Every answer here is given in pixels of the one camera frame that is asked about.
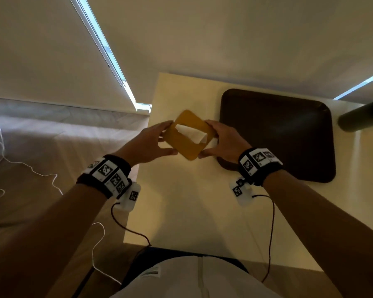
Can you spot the person's right forearm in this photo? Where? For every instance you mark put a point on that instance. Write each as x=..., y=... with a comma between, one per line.
x=326, y=232

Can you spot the person's left thumb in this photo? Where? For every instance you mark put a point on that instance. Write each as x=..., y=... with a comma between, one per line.
x=167, y=152

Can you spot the dark cylindrical pole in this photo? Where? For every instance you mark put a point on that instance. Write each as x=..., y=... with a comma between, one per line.
x=362, y=116

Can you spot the person's right hand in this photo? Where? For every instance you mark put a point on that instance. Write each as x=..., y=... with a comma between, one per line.
x=228, y=144

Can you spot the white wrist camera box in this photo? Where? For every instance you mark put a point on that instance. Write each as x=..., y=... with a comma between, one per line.
x=241, y=193
x=130, y=197

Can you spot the person's dark trousers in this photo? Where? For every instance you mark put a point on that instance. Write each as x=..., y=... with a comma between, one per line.
x=161, y=252

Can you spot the beige roller blind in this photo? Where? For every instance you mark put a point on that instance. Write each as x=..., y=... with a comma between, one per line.
x=40, y=49
x=236, y=37

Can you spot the black wristband with marker tags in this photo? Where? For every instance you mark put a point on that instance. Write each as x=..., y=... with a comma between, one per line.
x=107, y=175
x=258, y=164

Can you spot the white paper sheet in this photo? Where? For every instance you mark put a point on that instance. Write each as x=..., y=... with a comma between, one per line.
x=192, y=134

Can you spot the person's right thumb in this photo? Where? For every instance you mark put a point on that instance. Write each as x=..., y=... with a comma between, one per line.
x=207, y=153

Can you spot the person's left forearm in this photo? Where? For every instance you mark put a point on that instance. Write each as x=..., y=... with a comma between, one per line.
x=40, y=245

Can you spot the person's left hand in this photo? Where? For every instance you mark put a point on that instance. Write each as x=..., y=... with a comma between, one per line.
x=140, y=147

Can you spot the dark brown tray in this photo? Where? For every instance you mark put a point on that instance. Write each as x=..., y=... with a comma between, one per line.
x=283, y=136

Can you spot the yellow card with cutout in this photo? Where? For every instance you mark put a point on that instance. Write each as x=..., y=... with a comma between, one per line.
x=186, y=148

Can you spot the person's white shirt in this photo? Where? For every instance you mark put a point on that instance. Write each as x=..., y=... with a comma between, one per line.
x=199, y=279

